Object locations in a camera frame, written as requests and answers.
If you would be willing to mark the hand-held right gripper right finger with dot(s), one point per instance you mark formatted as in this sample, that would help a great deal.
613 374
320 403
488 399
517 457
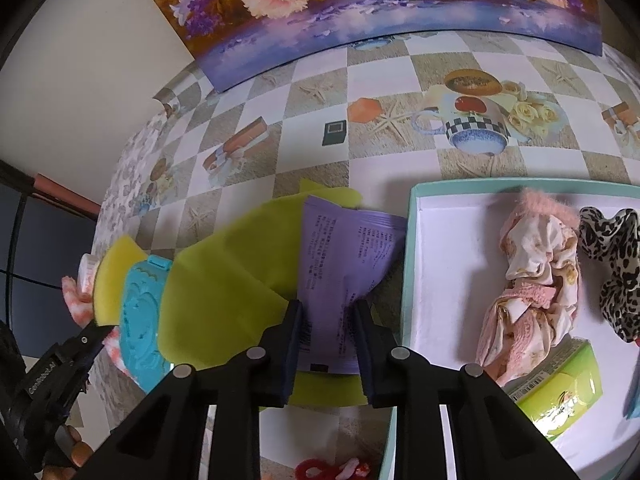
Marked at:
362 350

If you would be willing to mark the leopard print scrunchie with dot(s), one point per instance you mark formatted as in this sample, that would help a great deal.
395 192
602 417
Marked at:
615 280

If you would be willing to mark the checkered printed tablecloth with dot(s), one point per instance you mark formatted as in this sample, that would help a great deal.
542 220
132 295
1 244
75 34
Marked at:
310 160

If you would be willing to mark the purple packet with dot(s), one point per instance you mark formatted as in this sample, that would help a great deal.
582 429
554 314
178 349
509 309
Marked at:
345 250

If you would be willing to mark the flower painting poster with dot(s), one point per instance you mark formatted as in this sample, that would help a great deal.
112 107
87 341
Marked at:
350 20

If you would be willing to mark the pink floral scrunchie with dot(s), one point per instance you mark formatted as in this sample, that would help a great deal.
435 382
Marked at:
530 260

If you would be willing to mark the white box teal rim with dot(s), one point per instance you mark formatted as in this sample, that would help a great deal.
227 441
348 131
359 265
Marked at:
445 270

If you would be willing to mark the pink board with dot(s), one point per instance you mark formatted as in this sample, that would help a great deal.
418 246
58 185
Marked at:
65 194

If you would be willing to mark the light blue packet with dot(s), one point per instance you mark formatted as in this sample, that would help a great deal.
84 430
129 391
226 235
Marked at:
635 405

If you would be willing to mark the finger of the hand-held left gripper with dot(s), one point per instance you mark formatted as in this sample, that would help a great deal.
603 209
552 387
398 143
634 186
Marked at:
92 335

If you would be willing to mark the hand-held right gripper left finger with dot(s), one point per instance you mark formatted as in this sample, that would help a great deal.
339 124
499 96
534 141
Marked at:
295 340

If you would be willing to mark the person's left hand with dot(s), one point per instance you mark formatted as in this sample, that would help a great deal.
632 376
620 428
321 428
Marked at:
80 455

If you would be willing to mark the pink white striped fluffy cloth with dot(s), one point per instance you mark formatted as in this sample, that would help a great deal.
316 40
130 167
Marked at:
80 310

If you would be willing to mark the green tissue pack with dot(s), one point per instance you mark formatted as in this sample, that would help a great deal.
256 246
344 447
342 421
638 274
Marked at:
560 395

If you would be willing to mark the dark cabinet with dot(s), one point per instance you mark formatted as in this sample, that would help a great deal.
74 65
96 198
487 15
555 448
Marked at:
30 240

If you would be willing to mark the yellow-green cloth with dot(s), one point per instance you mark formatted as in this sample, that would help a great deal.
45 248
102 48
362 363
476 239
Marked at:
225 280

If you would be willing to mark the teal plastic container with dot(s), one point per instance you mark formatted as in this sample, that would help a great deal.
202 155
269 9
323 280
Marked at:
142 320

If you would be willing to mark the white leaf print cloth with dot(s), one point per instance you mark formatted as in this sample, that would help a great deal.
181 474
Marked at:
135 160

